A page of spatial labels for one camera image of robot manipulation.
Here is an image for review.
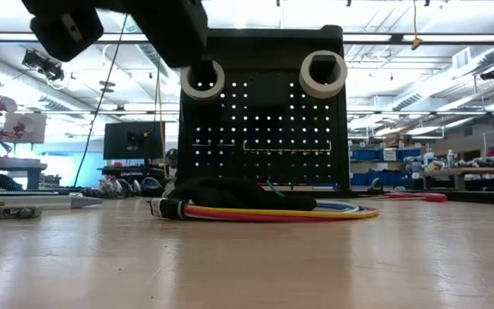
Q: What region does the black work glove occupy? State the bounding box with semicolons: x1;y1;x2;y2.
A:
268;191;318;211
172;175;282;210

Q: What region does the blue storage bin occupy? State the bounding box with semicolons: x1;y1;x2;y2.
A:
396;148;422;161
351;148;379;161
351;171;412;187

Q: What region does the coloured cable bundle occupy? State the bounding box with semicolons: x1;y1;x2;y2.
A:
148;179;380;223

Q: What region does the yellow hanging cord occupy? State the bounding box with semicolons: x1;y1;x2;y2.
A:
410;0;424;51

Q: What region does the black monitor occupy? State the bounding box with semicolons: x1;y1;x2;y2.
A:
103;121;166;161

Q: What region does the grey torpedo level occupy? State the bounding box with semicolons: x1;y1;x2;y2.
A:
0;193;103;210

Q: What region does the wooden workbench with clutter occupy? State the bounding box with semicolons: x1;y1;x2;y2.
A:
418;166;494;191

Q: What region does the black aluminium table frame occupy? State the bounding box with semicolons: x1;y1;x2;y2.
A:
0;186;494;206

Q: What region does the white board with red print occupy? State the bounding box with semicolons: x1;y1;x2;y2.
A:
2;112;47;145

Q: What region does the person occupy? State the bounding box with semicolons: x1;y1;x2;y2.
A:
164;148;179;190

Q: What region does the black ceiling camera rig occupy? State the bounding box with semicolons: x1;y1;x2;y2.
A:
21;48;66;83

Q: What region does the white masking tape roll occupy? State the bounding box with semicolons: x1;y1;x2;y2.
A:
179;58;226;102
298;50;348;100

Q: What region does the wooden workbench with dark legs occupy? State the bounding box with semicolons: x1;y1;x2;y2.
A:
0;153;49;191

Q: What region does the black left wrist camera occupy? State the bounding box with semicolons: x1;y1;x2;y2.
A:
29;7;105;64

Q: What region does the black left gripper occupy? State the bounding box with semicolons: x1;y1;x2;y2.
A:
20;0;210;70

